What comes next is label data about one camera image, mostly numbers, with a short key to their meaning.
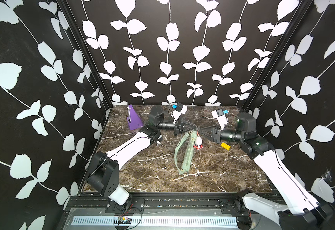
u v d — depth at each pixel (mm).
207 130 609
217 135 576
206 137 625
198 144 715
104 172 433
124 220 705
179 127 613
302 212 375
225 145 950
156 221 701
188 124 649
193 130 672
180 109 603
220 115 590
